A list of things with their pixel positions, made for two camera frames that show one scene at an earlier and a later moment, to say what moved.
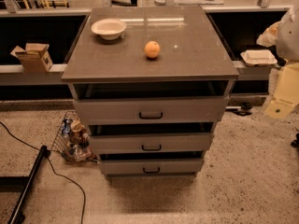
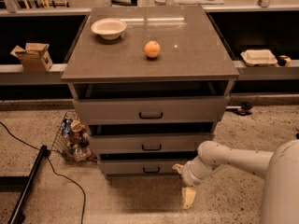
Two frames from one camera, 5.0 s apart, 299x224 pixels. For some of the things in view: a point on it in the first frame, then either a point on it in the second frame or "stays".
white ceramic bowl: [108, 28] stays
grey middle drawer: [151, 143] stays
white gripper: [289, 36] -> [188, 175]
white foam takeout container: [259, 57] stays
